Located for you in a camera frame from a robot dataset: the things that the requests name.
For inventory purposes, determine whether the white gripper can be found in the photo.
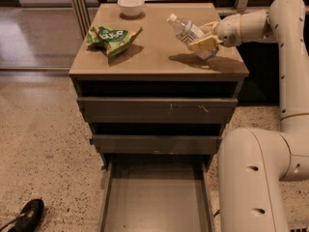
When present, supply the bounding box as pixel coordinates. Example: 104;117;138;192
187;14;242;52

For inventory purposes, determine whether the clear plastic water bottle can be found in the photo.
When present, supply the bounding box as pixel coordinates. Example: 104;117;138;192
167;14;219;60

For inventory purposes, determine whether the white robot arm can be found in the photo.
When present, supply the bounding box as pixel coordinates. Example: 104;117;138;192
188;0;309;232

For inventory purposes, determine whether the grey drawer cabinet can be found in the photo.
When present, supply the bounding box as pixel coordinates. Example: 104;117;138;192
68;2;250;171

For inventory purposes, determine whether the top grey drawer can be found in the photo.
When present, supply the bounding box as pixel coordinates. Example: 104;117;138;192
77;97;238;124

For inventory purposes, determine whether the middle grey drawer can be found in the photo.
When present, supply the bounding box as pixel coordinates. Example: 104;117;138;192
91;134;222;155

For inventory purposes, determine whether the bottom grey open drawer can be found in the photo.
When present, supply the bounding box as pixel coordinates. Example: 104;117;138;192
98;154;216;232

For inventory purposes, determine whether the white ceramic bowl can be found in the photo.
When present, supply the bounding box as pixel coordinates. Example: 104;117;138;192
117;0;145;17

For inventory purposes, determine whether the green crumpled snack bag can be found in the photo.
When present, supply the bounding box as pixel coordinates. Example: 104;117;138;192
86;26;143;58

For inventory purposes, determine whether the floor vent grille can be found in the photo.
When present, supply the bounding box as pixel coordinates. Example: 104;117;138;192
290;224;309;232

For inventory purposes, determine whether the black shoe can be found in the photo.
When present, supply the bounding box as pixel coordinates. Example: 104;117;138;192
0;199;44;232

